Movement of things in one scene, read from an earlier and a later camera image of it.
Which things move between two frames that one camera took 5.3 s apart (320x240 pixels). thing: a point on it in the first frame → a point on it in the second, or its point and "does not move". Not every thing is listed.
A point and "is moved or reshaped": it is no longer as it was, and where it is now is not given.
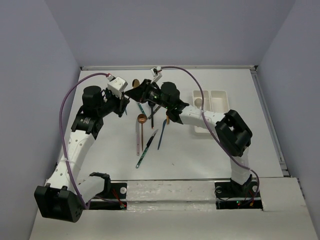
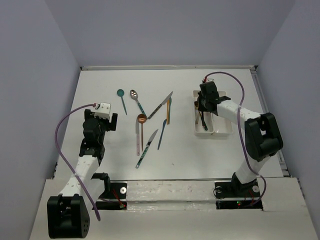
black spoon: [152, 104] is moved or reshaped
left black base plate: [116, 190] does not move
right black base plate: [232, 189] does not move
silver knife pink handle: [137, 137] does not move
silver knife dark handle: [154, 112] does not move
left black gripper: [121, 103] → [109, 126]
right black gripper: [138, 93] → [201, 107]
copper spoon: [142, 118] does not move
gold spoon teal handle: [135, 83] → [196, 103]
